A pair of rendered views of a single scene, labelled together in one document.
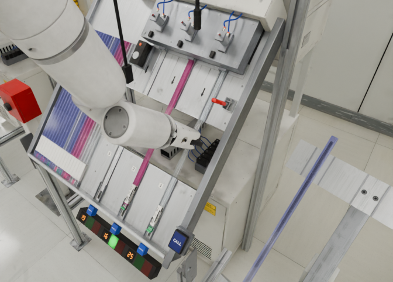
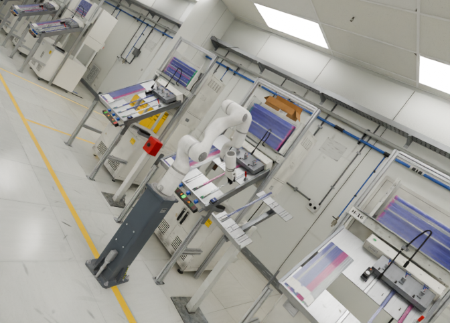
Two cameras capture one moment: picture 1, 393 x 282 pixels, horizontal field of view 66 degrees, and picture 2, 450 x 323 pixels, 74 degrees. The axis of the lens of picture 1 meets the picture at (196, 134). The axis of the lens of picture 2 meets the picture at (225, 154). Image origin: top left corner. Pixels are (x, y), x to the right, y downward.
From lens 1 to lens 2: 189 cm
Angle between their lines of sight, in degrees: 37
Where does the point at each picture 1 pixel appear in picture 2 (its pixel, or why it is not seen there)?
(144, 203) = (203, 190)
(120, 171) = (198, 179)
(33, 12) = (246, 126)
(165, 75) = not seen: hidden behind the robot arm
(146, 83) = (221, 163)
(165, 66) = not seen: hidden behind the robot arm
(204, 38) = (248, 161)
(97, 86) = (240, 141)
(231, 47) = (254, 166)
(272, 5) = (269, 163)
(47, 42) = (244, 130)
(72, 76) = (240, 137)
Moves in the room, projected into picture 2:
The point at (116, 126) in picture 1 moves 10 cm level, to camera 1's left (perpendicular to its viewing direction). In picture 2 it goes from (230, 153) to (220, 146)
